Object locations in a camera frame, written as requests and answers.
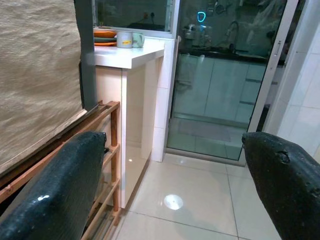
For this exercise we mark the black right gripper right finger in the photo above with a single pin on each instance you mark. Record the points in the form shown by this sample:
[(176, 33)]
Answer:
[(287, 190)]

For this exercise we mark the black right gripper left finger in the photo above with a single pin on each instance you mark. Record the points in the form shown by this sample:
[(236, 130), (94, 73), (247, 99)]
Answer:
[(55, 190)]

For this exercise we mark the wooden slatted rack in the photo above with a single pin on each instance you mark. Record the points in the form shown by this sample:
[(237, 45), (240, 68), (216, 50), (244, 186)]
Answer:
[(114, 130)]

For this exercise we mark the grey floor mat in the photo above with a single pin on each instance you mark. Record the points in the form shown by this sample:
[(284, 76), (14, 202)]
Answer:
[(205, 130)]

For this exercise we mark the narrow white counter cabinet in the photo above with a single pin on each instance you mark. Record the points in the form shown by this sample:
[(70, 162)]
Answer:
[(135, 125)]

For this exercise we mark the beige woven cloth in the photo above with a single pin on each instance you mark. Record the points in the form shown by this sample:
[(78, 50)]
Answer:
[(37, 75)]

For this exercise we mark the glass sliding door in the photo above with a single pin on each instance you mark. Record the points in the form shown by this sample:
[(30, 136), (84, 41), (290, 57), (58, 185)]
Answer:
[(212, 87)]

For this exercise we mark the orange plate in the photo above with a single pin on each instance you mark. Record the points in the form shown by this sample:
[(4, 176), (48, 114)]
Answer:
[(105, 44), (105, 33)]

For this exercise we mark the green plate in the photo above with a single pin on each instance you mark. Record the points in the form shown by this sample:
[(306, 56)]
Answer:
[(105, 39)]

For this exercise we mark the white mug yellow label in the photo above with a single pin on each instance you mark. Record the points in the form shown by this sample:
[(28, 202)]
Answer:
[(123, 40)]

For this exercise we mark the pale green mug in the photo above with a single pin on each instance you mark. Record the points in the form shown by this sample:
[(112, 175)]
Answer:
[(138, 40)]

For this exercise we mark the aluminium framed glass window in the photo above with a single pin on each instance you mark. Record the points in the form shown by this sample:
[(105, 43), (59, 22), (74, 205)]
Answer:
[(130, 12)]

